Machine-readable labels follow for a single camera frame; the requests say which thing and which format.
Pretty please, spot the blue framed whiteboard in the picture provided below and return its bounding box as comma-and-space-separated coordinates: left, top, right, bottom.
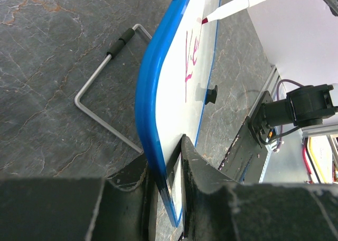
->
135, 0, 221, 227

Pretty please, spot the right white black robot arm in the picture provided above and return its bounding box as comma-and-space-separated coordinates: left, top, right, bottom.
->
248, 84, 337, 147

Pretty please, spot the white marker pen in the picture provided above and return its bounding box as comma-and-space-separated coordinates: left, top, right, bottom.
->
202, 0, 267, 24

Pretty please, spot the black whiteboard pen clip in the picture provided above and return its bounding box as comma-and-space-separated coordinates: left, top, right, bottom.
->
204, 85, 218, 105

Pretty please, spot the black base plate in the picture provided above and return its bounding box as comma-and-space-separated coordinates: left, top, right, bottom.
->
218, 90, 273, 184

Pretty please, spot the metal wire whiteboard stand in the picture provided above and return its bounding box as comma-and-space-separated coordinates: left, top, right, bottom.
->
74, 23, 152, 154

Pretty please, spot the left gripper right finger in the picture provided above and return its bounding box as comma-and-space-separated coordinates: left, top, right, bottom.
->
181, 136, 337, 240

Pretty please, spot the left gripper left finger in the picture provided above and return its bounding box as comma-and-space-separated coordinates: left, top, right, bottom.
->
1, 155, 157, 240

